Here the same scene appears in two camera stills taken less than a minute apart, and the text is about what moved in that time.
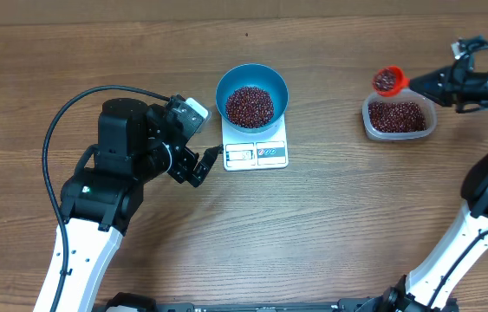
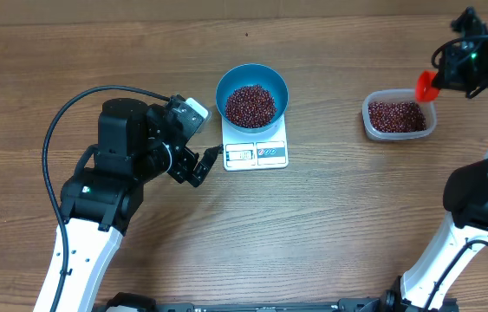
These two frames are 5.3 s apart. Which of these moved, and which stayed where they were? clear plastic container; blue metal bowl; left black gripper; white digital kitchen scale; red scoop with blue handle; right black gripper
Moved: right black gripper; red scoop with blue handle
Stayed: clear plastic container; white digital kitchen scale; blue metal bowl; left black gripper
